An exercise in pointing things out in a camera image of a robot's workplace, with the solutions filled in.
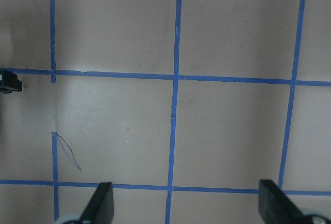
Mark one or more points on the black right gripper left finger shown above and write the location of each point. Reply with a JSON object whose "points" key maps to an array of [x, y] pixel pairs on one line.
{"points": [[100, 208]]}

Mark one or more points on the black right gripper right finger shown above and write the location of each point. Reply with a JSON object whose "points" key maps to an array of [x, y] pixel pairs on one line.
{"points": [[275, 207]]}

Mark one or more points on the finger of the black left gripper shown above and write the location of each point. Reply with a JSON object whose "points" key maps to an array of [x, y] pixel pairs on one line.
{"points": [[10, 82]]}

